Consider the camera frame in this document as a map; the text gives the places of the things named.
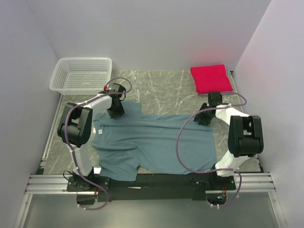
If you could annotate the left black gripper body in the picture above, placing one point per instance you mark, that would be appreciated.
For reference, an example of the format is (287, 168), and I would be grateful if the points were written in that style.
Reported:
(116, 111)

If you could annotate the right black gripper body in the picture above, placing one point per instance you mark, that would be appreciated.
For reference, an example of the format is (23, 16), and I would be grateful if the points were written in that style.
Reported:
(204, 117)

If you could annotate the blue-grey t shirt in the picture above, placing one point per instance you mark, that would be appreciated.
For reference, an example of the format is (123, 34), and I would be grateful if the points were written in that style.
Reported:
(153, 142)

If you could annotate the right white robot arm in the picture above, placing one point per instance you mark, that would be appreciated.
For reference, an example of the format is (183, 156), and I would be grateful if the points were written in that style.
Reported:
(245, 135)

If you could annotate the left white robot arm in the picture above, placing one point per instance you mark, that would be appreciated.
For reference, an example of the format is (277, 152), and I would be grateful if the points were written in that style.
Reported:
(76, 124)

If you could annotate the folded lavender t shirt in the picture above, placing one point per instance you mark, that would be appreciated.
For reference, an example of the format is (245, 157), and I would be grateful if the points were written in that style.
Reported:
(223, 93)

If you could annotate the folded red t shirt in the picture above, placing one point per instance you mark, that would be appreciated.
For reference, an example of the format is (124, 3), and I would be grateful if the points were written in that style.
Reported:
(211, 79)

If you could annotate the white perforated plastic basket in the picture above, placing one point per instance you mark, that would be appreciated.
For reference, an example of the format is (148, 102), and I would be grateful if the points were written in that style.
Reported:
(81, 75)

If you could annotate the black base crossbar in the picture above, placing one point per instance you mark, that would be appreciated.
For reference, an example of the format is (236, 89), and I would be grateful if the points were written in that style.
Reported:
(149, 187)

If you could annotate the aluminium frame rail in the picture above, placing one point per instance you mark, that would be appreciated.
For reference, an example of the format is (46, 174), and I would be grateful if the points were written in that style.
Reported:
(57, 184)

